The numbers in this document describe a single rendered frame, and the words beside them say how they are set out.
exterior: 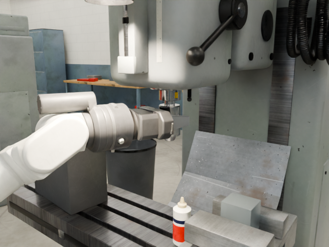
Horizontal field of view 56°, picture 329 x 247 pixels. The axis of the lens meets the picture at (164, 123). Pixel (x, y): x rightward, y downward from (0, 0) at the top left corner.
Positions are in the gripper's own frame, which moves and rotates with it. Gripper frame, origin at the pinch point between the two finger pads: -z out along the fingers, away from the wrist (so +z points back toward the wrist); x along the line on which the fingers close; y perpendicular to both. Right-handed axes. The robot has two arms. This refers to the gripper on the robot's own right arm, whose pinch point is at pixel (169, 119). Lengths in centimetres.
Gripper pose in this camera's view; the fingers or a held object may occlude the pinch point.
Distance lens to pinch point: 66.4
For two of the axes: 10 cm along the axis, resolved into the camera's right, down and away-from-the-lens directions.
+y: -0.1, 9.8, 2.1
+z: -8.4, 1.1, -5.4
